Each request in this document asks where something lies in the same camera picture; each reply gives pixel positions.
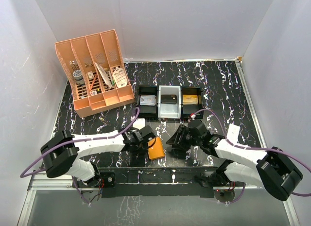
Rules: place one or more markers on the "black credit card stack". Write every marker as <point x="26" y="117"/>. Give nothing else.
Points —
<point x="169" y="99"/>

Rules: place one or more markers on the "gold credit card stack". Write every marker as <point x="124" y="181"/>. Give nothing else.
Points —
<point x="191" y="99"/>

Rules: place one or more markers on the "orange leather card holder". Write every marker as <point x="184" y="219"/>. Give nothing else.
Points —
<point x="157" y="151"/>

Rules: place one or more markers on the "orange pencil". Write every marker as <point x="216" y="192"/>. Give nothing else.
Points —
<point x="93" y="82"/>

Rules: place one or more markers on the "aluminium table frame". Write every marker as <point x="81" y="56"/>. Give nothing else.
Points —
<point x="56" y="203"/>

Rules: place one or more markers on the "peach desk file organizer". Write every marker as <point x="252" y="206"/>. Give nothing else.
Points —
<point x="81" y="54"/>

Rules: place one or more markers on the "white paper leaflet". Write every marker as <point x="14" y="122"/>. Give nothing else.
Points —
<point x="104" y="75"/>

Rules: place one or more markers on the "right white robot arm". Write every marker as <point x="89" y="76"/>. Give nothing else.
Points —
<point x="270" y="170"/>

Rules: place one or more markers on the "left black card bin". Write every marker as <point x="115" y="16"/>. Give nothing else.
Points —
<point x="148" y="112"/>

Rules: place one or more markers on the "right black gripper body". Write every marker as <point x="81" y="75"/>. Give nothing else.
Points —
<point x="196" y="140"/>

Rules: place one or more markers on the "white labelled package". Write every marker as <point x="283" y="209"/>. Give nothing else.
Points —
<point x="119" y="76"/>

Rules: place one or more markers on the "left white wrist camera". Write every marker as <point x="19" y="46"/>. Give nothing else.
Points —
<point x="139" y="123"/>

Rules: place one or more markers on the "grey tape roll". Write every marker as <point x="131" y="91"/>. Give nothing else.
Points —
<point x="78" y="77"/>

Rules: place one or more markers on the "black card bin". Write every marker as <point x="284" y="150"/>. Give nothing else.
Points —
<point x="187" y="110"/>
<point x="148" y="112"/>

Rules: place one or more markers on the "silver credit card stack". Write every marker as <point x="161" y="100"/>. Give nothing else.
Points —
<point x="147" y="100"/>

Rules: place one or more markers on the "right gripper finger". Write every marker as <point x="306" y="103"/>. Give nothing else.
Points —
<point x="178" y="137"/>
<point x="181" y="147"/>

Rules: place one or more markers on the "white middle card bin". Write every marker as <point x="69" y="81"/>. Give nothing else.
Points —
<point x="169" y="111"/>

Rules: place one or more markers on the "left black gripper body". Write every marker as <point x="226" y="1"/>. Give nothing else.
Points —
<point x="141" y="148"/>

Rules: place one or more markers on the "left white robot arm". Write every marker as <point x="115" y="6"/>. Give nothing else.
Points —
<point x="67" y="151"/>

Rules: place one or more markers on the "right black card bin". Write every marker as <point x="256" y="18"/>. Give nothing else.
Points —
<point x="187" y="110"/>

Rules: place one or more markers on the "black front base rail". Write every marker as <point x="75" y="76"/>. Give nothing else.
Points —
<point x="165" y="181"/>

